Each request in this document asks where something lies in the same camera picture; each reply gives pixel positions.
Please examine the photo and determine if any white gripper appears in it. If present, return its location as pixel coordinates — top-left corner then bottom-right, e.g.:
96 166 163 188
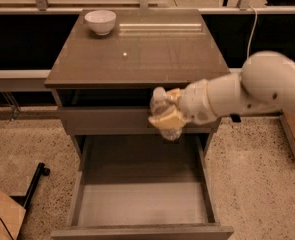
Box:
148 80 218 130

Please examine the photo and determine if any clear plastic water bottle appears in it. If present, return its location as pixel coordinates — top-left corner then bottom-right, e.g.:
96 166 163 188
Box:
149 87 182 141

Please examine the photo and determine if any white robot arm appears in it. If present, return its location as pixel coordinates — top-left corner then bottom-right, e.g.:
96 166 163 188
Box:
149 51 295 130

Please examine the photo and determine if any grey drawer cabinet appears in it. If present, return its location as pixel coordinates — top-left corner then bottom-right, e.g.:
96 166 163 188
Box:
50 9 228 162

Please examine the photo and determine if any open grey middle drawer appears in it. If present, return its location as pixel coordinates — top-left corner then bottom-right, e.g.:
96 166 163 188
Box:
51 135 233 240

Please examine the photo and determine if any closed grey top drawer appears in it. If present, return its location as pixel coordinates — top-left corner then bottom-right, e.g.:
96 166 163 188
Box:
56 105 225 136

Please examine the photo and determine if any white ceramic bowl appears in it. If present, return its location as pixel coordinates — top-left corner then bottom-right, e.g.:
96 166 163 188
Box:
85 10 116 35

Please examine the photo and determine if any black wheeled stand leg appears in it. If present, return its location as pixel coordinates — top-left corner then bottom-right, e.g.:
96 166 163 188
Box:
10 162 51 210

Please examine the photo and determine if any metal railing beam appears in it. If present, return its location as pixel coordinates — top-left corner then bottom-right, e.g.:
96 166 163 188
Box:
0 68 241 93

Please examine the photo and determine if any cardboard box at left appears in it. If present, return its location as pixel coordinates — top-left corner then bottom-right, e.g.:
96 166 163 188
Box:
0 189 26 240

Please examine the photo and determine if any white hanging cable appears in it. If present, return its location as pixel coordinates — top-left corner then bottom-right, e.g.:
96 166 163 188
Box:
246 5 259 61

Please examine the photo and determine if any black cable on box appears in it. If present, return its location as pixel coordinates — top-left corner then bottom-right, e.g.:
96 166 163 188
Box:
0 202 15 240

